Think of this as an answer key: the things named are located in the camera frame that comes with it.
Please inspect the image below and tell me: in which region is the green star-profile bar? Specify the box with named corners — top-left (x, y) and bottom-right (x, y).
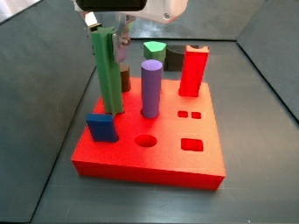
top-left (90, 27), bottom-right (124, 115)

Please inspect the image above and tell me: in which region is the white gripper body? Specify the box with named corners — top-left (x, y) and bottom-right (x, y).
top-left (72, 0), bottom-right (188, 24)

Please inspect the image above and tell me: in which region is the red peg board base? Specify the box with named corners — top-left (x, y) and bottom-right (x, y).
top-left (70, 78), bottom-right (225, 191)

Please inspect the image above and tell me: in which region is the purple cylinder peg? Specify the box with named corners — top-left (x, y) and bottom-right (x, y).
top-left (141, 59), bottom-right (163, 118)

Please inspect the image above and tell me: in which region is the blue rounded peg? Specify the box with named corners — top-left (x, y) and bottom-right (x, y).
top-left (86, 114), bottom-right (119, 143)

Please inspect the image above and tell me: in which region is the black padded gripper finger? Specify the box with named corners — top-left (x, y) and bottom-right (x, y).
top-left (82, 12), bottom-right (101, 32)

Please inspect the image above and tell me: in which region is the green pentagon peg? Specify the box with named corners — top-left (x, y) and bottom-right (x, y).
top-left (144, 41), bottom-right (167, 62)

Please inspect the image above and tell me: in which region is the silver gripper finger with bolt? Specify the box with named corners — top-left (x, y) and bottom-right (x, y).
top-left (113, 16), bottom-right (136, 63)

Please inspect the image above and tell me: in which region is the brown peg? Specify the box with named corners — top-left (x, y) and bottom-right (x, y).
top-left (120, 64), bottom-right (131, 93)

